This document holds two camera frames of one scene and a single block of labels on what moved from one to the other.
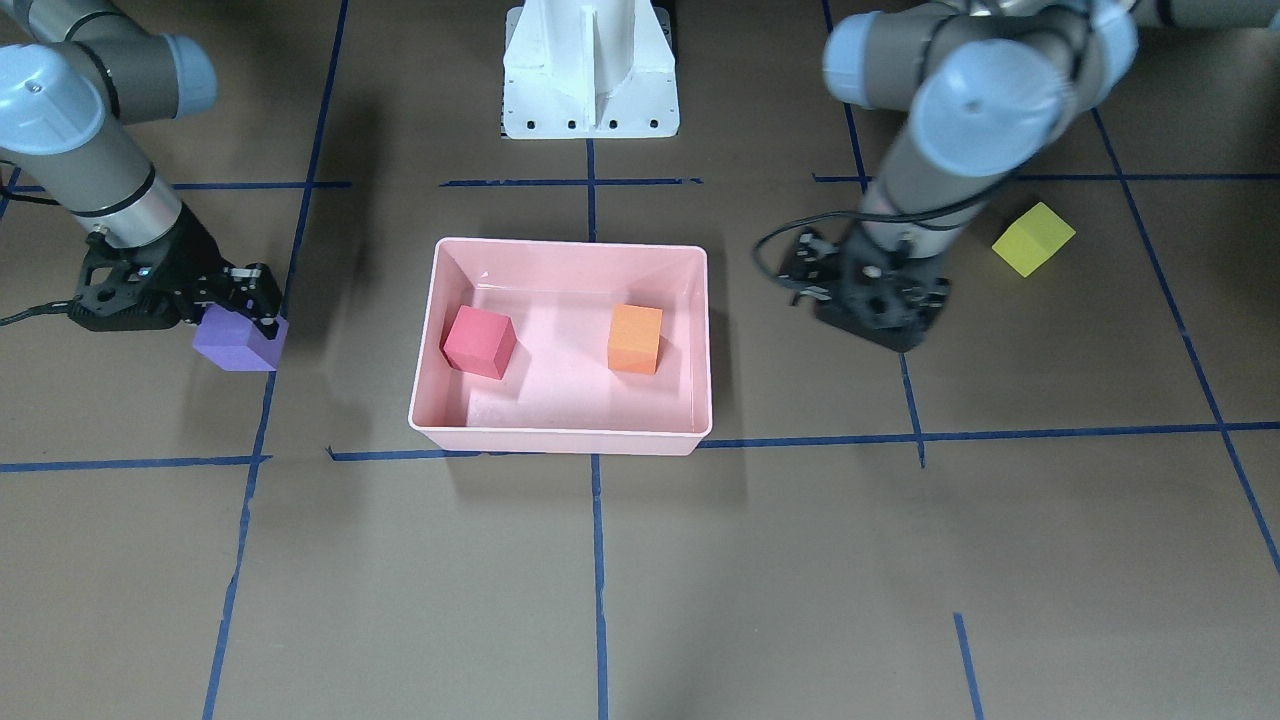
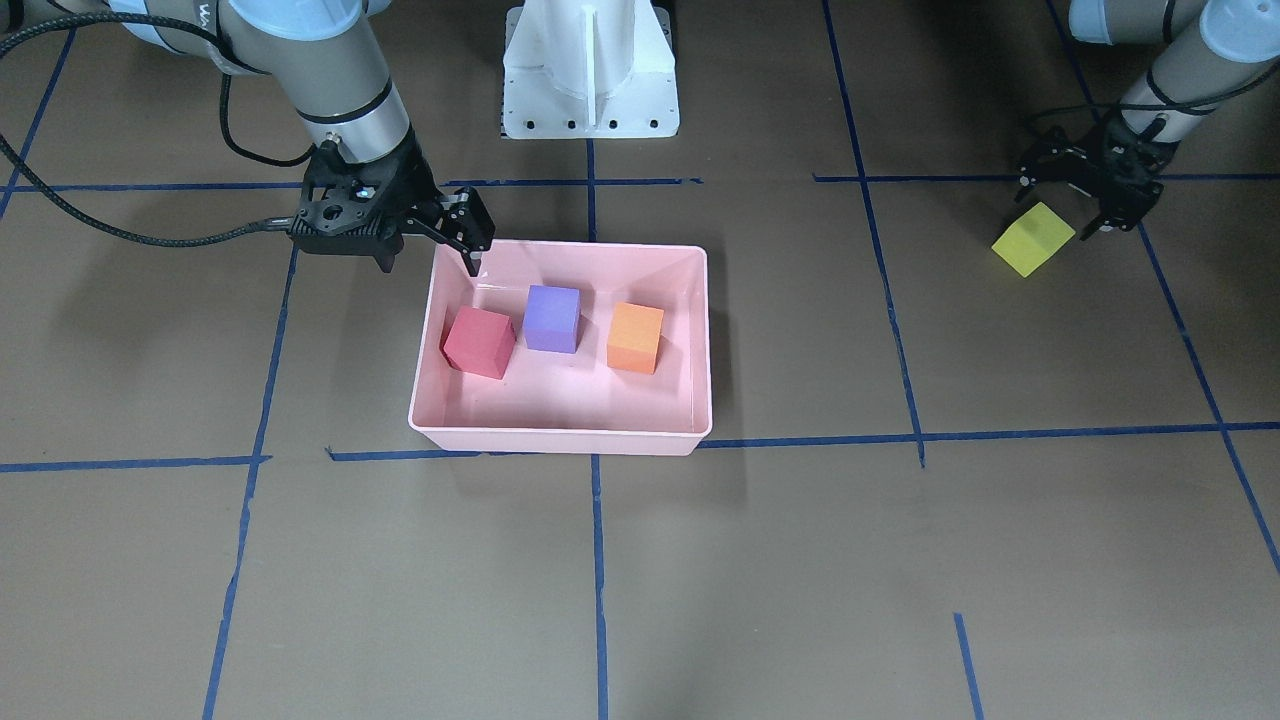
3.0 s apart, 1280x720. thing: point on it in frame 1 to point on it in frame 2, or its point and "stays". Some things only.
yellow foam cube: x=1033 y=239 stays
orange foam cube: x=634 y=339 stays
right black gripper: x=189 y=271 to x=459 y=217
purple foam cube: x=236 y=343 to x=552 y=317
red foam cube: x=478 y=343 stays
